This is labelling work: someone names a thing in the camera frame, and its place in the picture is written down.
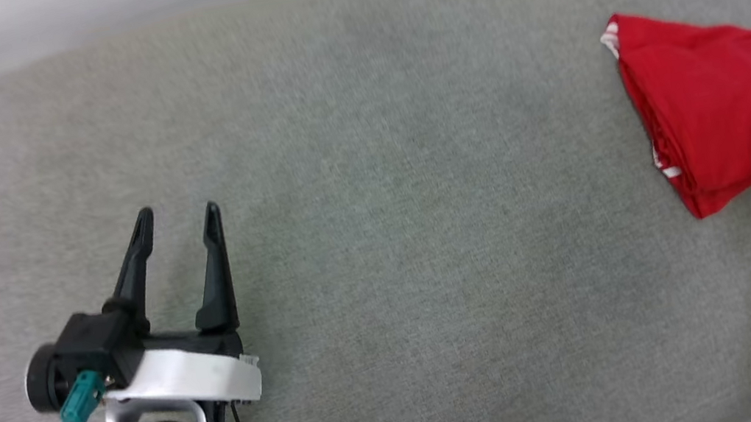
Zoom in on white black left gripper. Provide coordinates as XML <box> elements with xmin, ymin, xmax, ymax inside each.
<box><xmin>77</xmin><ymin>194</ymin><xmax>267</xmax><ymax>422</ymax></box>

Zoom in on red cloth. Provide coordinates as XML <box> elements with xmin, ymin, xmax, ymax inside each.
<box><xmin>597</xmin><ymin>0</ymin><xmax>751</xmax><ymax>231</ymax></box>

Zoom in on grey fabric sofa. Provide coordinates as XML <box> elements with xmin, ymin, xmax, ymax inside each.
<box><xmin>0</xmin><ymin>0</ymin><xmax>751</xmax><ymax>422</ymax></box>

